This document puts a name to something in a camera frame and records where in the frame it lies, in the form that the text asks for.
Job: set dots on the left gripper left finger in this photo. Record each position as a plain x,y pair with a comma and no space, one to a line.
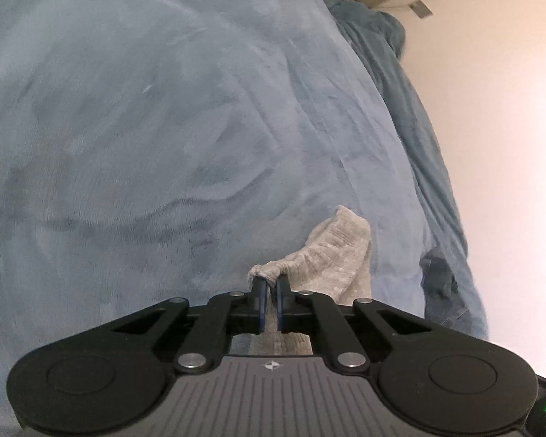
106,378

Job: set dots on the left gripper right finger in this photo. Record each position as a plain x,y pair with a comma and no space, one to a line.
434,378

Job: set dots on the grey polo shirt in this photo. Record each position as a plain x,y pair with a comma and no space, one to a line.
335,260

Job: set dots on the dark blue jeans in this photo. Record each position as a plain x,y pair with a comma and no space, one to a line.
443,303

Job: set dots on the blue fleece duvet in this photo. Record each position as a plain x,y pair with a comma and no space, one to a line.
154,148

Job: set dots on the wall power socket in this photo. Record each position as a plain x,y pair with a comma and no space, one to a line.
420,9

